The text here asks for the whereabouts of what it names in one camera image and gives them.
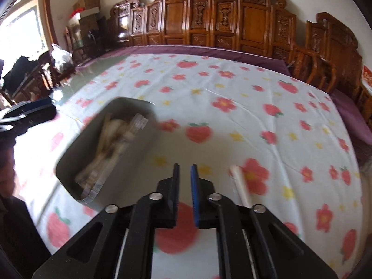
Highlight person's left hand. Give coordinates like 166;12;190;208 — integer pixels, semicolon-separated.
0;147;16;198

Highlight wooden chair at left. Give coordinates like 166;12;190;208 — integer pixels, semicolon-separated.
0;26;88;109

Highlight rectangular metal tray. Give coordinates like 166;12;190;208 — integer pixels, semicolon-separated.
56;97;159;211

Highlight stacked cardboard boxes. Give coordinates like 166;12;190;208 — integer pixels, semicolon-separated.
67;0;100;49

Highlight strawberry flower tablecloth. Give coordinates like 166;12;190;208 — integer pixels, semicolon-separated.
14;53;366;278

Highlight purple armchair cushion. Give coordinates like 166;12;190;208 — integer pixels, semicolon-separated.
330;90;371;145

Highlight purple sofa cushion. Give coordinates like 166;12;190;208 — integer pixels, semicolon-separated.
76;45;291;76

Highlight red greeting card box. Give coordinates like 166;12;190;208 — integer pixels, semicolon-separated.
361;64;372;88

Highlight carved wooden armchair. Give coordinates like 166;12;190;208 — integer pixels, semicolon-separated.
305;12;371;125

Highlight carved wooden sofa bench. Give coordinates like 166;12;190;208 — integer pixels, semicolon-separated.
108;0;337;93

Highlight wooden window frame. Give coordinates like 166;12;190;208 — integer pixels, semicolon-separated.
0;0;59;47

